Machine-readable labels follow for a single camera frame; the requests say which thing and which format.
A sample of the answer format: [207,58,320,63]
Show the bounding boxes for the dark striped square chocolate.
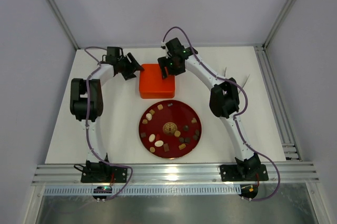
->
[184,137,191,144]

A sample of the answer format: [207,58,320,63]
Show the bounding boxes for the brown rectangular chocolate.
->
[163,144,169,152]

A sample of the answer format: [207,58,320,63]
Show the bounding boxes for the white oval chocolate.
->
[154,140,164,147]

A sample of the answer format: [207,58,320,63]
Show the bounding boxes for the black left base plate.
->
[81,166,127,184]

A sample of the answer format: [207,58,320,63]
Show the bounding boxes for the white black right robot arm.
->
[157,38,265,181]

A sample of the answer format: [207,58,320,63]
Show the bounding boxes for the tan bar chocolate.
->
[179,144,186,150]

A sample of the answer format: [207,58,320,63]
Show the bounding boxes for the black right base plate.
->
[220,165,269,182]

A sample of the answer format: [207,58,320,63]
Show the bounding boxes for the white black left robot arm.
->
[70,46,144,184]

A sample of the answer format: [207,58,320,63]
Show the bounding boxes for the round red plate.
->
[138,100,202,159]

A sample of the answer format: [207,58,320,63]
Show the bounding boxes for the cream round chocolate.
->
[146,113,152,120]

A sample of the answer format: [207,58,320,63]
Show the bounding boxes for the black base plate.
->
[220,165,269,182]
[81,166,127,184]

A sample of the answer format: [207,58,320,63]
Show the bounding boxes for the metal tongs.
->
[223,67,250,87]

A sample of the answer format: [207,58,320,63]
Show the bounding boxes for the orange compartment chocolate box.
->
[140,90,175,99]

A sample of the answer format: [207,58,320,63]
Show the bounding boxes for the grey perforated cable tray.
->
[44,184,241,197]

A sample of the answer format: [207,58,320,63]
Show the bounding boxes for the aluminium mounting rail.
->
[32,161,320,185]

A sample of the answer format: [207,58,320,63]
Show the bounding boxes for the orange box lid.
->
[139,64,175,92]

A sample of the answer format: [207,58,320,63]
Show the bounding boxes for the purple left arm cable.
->
[84,46,134,200]

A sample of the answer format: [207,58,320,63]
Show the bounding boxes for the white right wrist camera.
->
[160,41,168,57]

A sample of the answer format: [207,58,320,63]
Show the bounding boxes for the tan scalloped round chocolate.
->
[174,130,181,137]

